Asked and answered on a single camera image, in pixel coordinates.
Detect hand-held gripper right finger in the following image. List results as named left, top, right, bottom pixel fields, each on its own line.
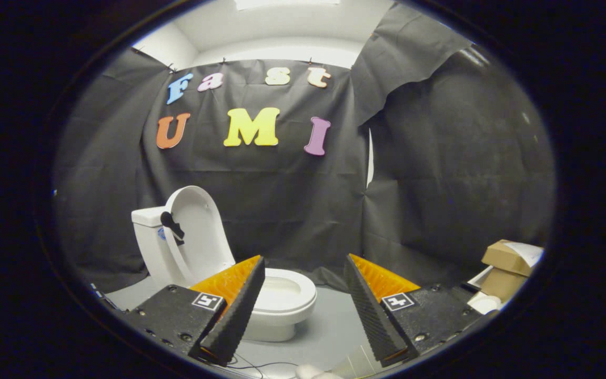
left=344, top=253, right=498, bottom=368

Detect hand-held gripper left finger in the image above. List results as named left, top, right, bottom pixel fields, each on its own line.
left=124, top=255, right=266, bottom=366

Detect white toilet lid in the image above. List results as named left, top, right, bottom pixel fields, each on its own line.
left=161, top=185, right=236, bottom=287

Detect white toilet seat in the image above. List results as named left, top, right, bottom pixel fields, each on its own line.
left=253, top=268, right=318, bottom=316

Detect white toilet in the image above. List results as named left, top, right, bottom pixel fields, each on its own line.
left=132, top=185, right=318, bottom=343

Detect white flat tray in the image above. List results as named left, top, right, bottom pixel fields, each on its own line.
left=466, top=265, right=493, bottom=289

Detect white round object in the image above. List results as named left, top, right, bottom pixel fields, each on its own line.
left=467, top=292, right=502, bottom=315

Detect black backdrop cloth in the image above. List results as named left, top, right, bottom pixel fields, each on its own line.
left=53, top=3, right=555, bottom=293

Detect brown cardboard box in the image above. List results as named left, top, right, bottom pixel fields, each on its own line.
left=482, top=240, right=544, bottom=277
left=480, top=267, right=526, bottom=302

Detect thin black cable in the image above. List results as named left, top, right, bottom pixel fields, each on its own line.
left=229, top=352, right=298, bottom=378

